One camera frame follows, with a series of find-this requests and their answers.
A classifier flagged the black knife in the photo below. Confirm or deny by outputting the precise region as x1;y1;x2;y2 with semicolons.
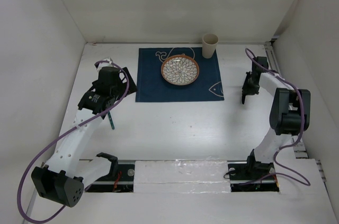
241;94;247;105

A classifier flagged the floral plate with orange rim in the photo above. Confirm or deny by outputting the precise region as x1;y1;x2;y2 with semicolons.
160;55;200;86

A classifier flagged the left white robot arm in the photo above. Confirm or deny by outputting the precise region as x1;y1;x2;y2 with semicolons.
31;66;137;208

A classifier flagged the aluminium rail at right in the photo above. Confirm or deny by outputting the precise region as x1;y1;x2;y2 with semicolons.
250;41;311;186

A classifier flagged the fork with green handle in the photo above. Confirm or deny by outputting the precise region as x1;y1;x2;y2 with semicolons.
107;112;115;130

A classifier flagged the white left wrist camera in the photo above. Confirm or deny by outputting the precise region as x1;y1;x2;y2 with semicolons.
103;57;113;64

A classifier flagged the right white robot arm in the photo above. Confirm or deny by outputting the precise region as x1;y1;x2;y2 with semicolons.
242;56;311;180

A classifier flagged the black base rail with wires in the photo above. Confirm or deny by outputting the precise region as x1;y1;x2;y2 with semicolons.
85;160;279;194

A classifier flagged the beige paper cup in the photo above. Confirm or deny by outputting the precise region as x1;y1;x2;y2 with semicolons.
202;33;219;59

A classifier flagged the dark blue printed cloth napkin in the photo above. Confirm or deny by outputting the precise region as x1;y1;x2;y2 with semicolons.
136;47;224;102

